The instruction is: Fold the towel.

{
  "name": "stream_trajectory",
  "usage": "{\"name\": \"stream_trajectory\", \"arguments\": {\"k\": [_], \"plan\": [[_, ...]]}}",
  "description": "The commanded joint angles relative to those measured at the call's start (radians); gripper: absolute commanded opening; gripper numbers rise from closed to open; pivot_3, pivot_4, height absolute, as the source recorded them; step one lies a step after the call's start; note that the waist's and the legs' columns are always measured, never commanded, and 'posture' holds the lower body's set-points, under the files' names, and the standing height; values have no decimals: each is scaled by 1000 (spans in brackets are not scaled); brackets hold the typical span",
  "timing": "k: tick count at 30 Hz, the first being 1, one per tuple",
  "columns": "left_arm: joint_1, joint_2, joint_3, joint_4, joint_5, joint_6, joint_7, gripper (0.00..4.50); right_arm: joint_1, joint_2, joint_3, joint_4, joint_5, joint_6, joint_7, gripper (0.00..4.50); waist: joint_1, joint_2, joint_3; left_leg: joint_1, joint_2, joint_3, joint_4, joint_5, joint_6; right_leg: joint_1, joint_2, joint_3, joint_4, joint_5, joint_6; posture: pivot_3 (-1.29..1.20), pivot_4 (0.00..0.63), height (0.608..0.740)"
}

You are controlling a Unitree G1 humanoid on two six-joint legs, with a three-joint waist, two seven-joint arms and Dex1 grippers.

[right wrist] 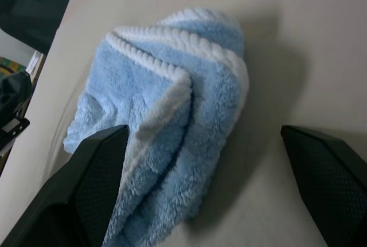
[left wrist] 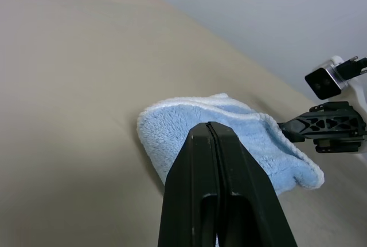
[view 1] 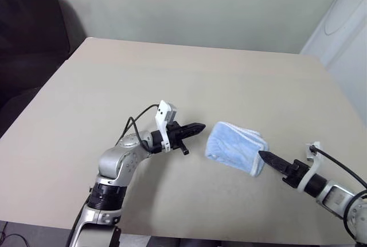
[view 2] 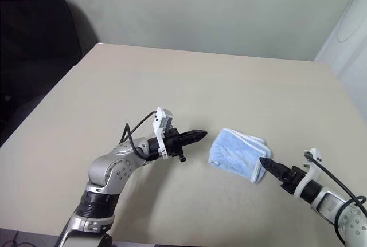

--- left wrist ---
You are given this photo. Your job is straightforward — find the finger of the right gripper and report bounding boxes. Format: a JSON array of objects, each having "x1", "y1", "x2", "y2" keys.
[
  {"x1": 308, "y1": 101, "x2": 354, "y2": 112},
  {"x1": 276, "y1": 109, "x2": 361, "y2": 144}
]

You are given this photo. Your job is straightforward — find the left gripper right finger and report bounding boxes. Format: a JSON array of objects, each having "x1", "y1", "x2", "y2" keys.
[{"x1": 208, "y1": 121, "x2": 299, "y2": 247}]

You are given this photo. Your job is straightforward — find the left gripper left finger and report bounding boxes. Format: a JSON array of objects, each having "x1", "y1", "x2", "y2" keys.
[{"x1": 157, "y1": 121, "x2": 223, "y2": 247}]

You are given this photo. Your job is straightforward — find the light blue towel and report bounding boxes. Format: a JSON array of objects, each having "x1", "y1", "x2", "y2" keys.
[{"x1": 136, "y1": 93, "x2": 325, "y2": 247}]

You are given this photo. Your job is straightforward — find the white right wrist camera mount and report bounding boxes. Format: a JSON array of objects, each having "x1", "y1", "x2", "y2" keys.
[{"x1": 304, "y1": 55, "x2": 367, "y2": 156}]

